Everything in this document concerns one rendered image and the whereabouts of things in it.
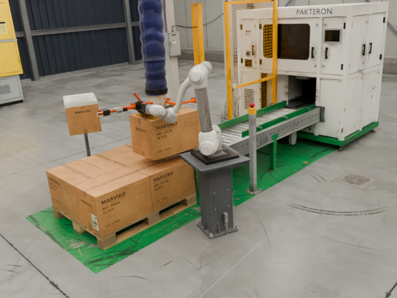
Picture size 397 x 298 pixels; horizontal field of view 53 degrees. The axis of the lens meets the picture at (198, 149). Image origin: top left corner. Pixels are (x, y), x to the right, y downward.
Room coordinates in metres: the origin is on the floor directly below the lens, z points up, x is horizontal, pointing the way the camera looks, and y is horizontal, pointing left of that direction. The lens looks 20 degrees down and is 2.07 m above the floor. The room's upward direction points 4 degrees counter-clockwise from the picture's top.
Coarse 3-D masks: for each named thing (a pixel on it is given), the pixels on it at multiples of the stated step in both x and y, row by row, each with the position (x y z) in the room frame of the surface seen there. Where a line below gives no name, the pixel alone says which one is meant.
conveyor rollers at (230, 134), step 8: (272, 112) 5.63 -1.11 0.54; (280, 112) 5.63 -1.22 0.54; (288, 112) 5.55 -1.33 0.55; (248, 120) 5.28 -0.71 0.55; (256, 120) 5.28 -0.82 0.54; (264, 120) 5.29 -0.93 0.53; (224, 128) 4.98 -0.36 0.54; (232, 128) 5.00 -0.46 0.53; (240, 128) 4.92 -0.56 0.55; (248, 128) 4.92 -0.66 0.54; (224, 136) 4.64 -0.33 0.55; (232, 136) 4.65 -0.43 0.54; (240, 136) 4.66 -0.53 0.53; (224, 144) 4.37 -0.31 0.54
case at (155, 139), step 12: (132, 120) 3.91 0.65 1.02; (144, 120) 3.74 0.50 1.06; (156, 120) 3.69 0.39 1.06; (180, 120) 3.88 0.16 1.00; (192, 120) 3.97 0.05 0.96; (132, 132) 3.92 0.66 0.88; (144, 132) 3.75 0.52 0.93; (156, 132) 3.68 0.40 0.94; (168, 132) 3.77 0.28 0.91; (180, 132) 3.87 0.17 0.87; (192, 132) 3.97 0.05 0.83; (132, 144) 3.94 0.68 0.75; (144, 144) 3.77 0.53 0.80; (156, 144) 3.67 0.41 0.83; (168, 144) 3.76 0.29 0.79; (180, 144) 3.86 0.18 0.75; (192, 144) 3.96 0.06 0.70; (144, 156) 3.78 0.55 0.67; (156, 156) 3.66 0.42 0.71
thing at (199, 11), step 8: (192, 8) 5.74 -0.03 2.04; (200, 8) 4.99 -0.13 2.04; (192, 16) 5.73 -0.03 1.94; (200, 16) 4.99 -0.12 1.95; (192, 24) 5.75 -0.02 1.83; (200, 24) 4.99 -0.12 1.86; (200, 32) 4.99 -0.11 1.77; (200, 40) 4.99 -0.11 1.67; (200, 48) 4.99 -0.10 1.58; (200, 56) 4.99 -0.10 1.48
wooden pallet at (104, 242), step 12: (180, 204) 3.95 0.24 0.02; (192, 204) 3.94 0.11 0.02; (60, 216) 3.84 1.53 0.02; (144, 216) 3.50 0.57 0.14; (156, 216) 3.60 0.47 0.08; (168, 216) 3.71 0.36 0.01; (84, 228) 3.39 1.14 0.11; (120, 228) 3.30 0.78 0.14; (132, 228) 3.49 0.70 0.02; (144, 228) 3.49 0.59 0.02; (108, 240) 3.21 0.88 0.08; (120, 240) 3.29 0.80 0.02
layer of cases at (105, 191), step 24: (72, 168) 3.91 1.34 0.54; (96, 168) 3.86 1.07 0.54; (120, 168) 3.82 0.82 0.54; (144, 168) 3.78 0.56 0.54; (168, 168) 3.75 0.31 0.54; (192, 168) 3.97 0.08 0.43; (72, 192) 3.49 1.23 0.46; (96, 192) 3.27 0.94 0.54; (120, 192) 3.34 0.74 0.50; (144, 192) 3.52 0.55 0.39; (168, 192) 3.73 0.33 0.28; (192, 192) 3.95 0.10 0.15; (72, 216) 3.56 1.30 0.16; (96, 216) 3.19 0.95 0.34; (120, 216) 3.32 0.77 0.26
